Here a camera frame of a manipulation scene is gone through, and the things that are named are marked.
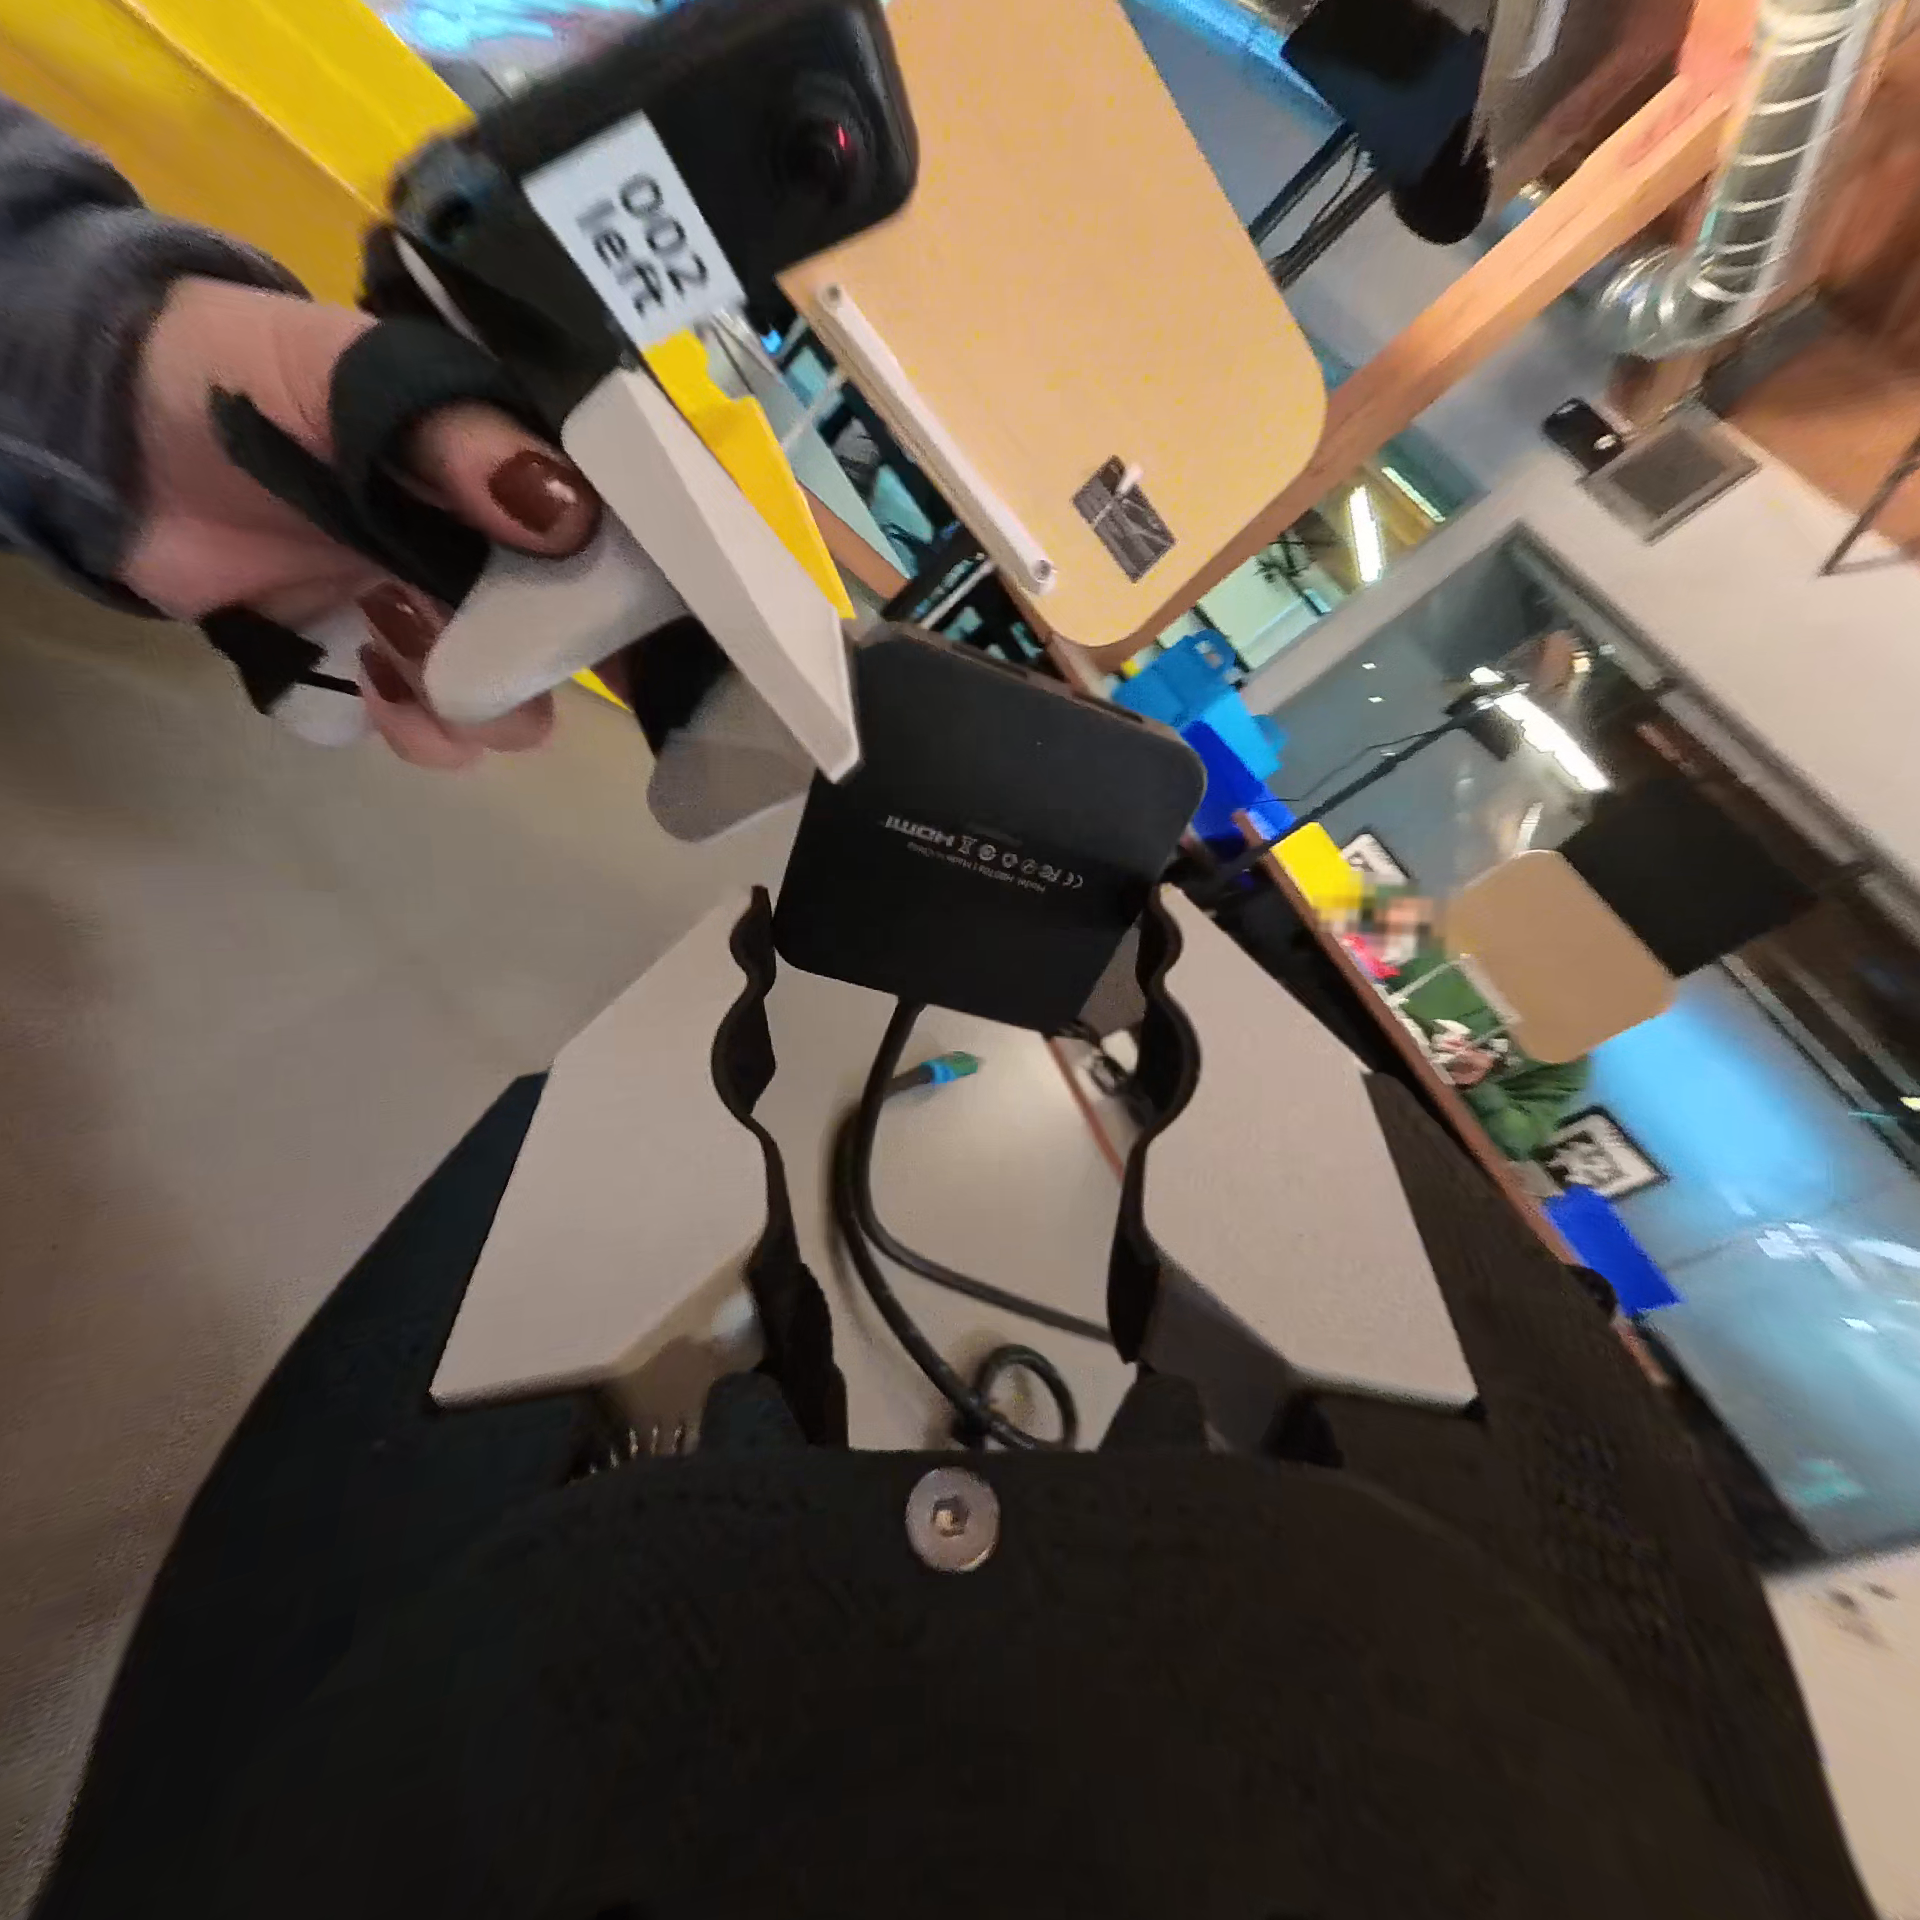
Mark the wood edged desk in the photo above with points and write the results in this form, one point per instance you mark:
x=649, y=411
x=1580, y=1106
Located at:
x=1440, y=1096

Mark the silver flexible duct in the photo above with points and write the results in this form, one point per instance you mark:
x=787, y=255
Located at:
x=1755, y=195

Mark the light blue plastic bins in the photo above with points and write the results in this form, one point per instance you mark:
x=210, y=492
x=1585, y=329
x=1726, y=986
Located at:
x=1216, y=720

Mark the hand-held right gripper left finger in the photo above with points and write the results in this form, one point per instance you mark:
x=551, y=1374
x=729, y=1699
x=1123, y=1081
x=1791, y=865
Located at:
x=632, y=1201

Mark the large tan board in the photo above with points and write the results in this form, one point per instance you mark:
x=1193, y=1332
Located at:
x=1081, y=300

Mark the black rounded adapter box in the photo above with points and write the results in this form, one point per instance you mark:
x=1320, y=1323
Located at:
x=991, y=810

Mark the black white marker tag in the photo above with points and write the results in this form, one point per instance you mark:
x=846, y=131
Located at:
x=1603, y=1155

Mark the wall air vent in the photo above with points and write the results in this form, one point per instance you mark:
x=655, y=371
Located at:
x=1673, y=472

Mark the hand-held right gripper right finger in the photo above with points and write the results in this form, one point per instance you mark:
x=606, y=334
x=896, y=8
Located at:
x=1290, y=1216

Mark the person's left forearm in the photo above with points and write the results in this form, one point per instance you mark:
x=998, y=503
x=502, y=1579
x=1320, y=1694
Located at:
x=75, y=300

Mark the tan cardboard panel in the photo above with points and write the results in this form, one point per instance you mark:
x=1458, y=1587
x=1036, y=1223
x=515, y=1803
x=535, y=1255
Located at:
x=1562, y=960

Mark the small yellow plastic bin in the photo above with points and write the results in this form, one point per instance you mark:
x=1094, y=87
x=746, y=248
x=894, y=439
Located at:
x=1316, y=869

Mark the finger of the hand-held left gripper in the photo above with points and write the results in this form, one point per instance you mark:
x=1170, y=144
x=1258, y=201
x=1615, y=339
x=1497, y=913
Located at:
x=720, y=569
x=734, y=772

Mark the person's left hand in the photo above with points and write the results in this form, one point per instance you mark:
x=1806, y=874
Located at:
x=270, y=354

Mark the glass partition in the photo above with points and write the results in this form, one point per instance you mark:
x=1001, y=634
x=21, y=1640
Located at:
x=1770, y=1201

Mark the black flat panel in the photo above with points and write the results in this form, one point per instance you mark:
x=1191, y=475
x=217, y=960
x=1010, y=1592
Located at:
x=1681, y=869

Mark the dark rounded hanging object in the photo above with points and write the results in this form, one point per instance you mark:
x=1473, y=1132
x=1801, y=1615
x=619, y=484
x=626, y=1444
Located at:
x=1397, y=92

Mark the blue plastic bin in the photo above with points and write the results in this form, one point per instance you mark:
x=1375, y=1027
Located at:
x=1612, y=1253

